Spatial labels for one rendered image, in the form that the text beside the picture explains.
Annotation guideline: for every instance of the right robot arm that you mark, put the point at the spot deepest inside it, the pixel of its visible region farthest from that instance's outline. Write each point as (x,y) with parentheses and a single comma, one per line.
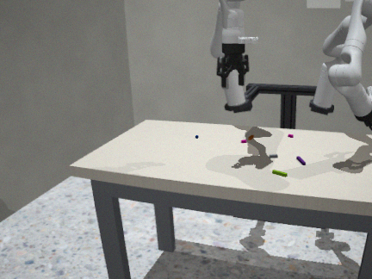
(229,28)

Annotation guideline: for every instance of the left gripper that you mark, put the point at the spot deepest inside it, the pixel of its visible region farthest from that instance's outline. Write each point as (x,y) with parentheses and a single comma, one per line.
(367,118)

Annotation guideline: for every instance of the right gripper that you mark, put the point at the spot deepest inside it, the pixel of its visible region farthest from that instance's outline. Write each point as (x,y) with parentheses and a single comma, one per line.
(233,55)

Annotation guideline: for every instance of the lime green rod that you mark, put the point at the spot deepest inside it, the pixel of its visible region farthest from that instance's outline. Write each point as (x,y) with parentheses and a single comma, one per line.
(277,172)

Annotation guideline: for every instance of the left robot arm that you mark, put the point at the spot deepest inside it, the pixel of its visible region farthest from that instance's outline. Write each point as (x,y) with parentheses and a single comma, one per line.
(335,74)

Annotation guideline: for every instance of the purple rod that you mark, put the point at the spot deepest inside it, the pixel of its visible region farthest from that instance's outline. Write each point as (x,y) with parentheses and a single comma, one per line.
(301,160)

